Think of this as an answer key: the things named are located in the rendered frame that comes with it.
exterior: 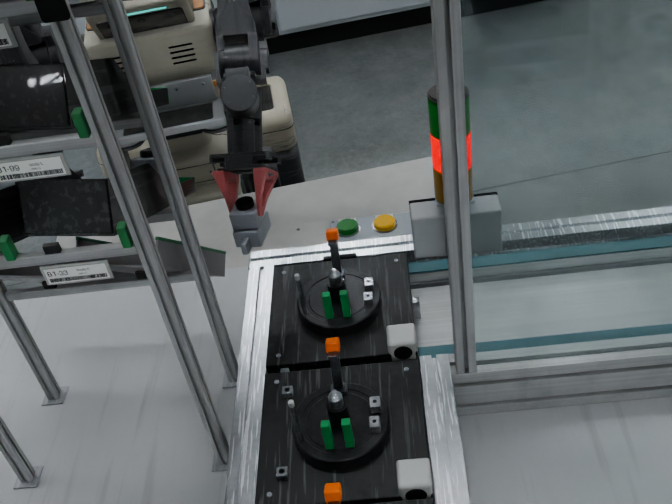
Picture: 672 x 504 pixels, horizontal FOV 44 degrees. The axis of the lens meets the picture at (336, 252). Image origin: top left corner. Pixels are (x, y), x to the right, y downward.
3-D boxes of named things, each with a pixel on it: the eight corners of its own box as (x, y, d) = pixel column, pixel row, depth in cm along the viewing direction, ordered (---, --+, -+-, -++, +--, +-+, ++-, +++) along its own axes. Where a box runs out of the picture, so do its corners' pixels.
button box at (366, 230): (333, 244, 162) (329, 219, 158) (440, 232, 160) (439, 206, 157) (333, 267, 157) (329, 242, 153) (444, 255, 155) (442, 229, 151)
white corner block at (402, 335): (388, 342, 133) (385, 324, 131) (416, 339, 133) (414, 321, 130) (389, 363, 130) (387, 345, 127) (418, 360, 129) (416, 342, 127)
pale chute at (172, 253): (156, 276, 149) (156, 251, 149) (225, 276, 146) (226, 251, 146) (74, 266, 121) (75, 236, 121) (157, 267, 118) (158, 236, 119)
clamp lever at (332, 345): (332, 384, 122) (325, 337, 120) (345, 383, 122) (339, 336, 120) (331, 396, 119) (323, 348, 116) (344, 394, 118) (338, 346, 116)
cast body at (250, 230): (247, 226, 140) (236, 190, 136) (271, 225, 138) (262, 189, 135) (232, 255, 133) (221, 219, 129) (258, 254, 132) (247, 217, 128)
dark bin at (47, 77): (88, 107, 124) (81, 56, 122) (169, 104, 121) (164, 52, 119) (-29, 131, 98) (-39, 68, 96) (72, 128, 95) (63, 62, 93)
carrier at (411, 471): (267, 382, 130) (251, 326, 122) (419, 367, 128) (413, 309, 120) (256, 518, 112) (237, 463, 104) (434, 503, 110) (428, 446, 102)
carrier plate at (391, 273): (275, 274, 150) (273, 265, 149) (407, 260, 148) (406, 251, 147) (267, 374, 132) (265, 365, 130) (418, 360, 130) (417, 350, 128)
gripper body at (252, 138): (268, 162, 129) (267, 115, 130) (208, 166, 132) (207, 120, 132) (282, 167, 136) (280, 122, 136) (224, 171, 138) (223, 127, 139)
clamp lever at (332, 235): (332, 270, 142) (325, 228, 139) (343, 269, 141) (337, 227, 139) (331, 278, 138) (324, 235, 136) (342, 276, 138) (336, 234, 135)
